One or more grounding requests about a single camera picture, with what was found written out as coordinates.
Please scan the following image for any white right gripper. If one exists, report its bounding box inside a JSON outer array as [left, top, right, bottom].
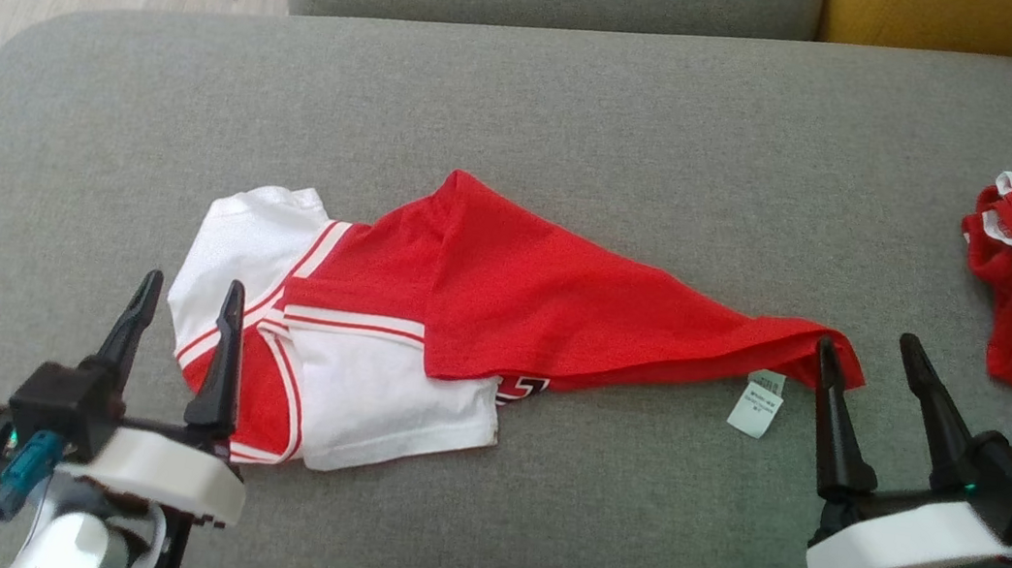
[[787, 322, 1012, 568]]

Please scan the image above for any red white basketball jersey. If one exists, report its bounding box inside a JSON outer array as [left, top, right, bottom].
[[148, 135, 886, 543]]

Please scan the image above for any grey fabric sofa seat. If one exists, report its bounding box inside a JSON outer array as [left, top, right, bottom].
[[0, 0, 1012, 568]]

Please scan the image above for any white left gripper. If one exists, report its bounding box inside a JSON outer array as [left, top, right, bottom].
[[47, 259, 274, 534]]

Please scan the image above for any left camera cable blue plug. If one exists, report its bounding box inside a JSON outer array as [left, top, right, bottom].
[[0, 425, 69, 568]]

